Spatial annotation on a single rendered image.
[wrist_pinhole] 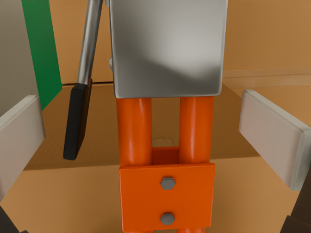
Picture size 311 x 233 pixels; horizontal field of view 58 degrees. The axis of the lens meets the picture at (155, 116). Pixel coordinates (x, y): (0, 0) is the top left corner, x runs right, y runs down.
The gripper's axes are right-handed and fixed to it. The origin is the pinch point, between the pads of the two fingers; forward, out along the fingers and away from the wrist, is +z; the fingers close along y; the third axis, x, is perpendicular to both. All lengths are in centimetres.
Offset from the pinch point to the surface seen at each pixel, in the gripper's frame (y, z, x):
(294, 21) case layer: 39, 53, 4
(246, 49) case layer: 27, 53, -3
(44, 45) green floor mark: -38, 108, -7
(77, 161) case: -7.9, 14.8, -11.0
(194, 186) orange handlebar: 3.1, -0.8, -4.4
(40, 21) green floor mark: -38, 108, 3
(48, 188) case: -11.3, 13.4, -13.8
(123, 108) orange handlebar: -1.3, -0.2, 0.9
